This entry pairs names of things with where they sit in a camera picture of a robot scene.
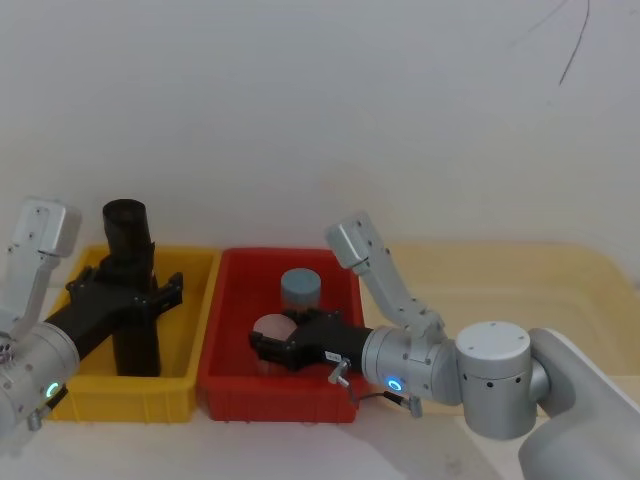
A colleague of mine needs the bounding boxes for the clear jar with pink lid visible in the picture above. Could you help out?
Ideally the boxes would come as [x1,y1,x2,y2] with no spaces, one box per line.
[251,313,297,377]

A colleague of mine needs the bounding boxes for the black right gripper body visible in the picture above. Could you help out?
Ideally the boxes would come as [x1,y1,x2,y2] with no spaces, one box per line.
[286,318,375,375]

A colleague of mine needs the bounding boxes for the thin dark wrist cable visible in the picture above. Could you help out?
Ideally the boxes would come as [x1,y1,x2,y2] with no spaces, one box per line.
[26,383,69,432]
[327,361,424,419]

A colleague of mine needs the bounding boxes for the thin dark right wrist cable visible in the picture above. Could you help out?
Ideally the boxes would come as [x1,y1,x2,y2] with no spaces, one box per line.
[327,361,424,419]

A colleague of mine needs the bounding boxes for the tall black cylinder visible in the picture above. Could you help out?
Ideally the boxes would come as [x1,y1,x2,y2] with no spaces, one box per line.
[101,198,162,378]

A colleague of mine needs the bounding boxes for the red plastic bin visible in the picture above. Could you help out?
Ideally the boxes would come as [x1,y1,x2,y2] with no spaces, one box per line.
[196,247,365,424]

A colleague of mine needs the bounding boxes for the thin dark left wrist cable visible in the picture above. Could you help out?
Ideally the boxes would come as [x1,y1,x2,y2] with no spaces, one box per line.
[26,383,69,432]

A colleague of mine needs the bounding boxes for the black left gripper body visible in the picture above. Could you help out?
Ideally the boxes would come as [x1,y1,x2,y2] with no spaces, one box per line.
[43,267,162,362]

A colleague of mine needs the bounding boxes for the yellow plastic bin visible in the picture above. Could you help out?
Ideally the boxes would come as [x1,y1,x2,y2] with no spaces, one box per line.
[47,243,217,424]

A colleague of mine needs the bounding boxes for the pale yellow shallow tray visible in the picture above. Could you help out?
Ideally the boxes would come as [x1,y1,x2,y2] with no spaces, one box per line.
[358,241,640,417]

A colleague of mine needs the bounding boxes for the clear jar with blue lid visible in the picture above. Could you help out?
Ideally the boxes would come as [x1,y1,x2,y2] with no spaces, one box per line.
[279,268,323,315]

